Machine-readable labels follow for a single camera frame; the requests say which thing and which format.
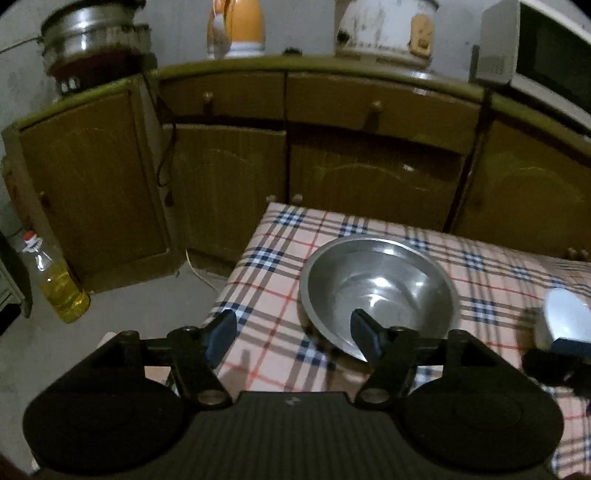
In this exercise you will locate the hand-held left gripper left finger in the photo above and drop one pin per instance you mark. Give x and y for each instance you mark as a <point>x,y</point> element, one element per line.
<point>220,334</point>

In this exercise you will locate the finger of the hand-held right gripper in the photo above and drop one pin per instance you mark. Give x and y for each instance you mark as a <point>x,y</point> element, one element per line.
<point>572,347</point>

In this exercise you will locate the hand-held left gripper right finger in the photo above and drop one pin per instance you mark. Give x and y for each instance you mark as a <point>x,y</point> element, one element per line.
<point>364,337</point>

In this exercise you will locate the bluish white deep bowl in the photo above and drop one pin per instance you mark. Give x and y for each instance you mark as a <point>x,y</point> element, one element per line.
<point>565,314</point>

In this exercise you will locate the deep steel bowl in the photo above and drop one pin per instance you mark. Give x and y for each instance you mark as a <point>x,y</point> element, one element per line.
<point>378,286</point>

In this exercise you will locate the plaid tablecloth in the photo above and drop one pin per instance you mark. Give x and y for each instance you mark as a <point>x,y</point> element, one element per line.
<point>277,286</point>

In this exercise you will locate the cooking oil bottle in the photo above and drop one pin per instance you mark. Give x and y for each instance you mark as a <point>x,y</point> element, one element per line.
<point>60,286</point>

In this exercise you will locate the wooden kitchen cabinet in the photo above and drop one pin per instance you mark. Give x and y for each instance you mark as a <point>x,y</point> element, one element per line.
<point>323,138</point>

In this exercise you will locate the induction cooker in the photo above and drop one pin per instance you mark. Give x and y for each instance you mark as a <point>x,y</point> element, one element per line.
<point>87,76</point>

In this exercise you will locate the white microwave oven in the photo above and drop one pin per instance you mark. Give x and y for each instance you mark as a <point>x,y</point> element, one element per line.
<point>545,50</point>

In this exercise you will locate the orange electric kettle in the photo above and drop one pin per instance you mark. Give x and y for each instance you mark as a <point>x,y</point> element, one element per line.
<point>238,27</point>

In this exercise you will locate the white rice cooker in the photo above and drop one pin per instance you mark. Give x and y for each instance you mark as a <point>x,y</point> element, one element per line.
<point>383,27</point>

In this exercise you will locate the steel steamer pot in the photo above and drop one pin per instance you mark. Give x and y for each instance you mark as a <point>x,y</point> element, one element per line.
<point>92,32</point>

